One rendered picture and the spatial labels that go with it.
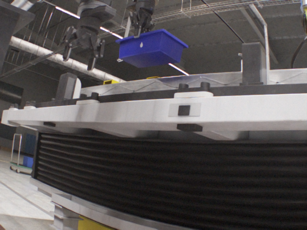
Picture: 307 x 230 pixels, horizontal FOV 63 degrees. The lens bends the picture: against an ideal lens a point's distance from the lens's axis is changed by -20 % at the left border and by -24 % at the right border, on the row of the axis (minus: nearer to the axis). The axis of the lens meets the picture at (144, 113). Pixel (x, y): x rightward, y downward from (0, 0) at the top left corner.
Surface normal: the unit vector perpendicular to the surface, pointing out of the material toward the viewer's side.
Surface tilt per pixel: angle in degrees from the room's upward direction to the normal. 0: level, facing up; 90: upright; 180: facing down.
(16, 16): 180
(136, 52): 95
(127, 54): 95
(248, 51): 90
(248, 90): 90
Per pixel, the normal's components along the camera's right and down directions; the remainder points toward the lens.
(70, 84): 0.74, -0.02
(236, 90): -0.66, -0.23
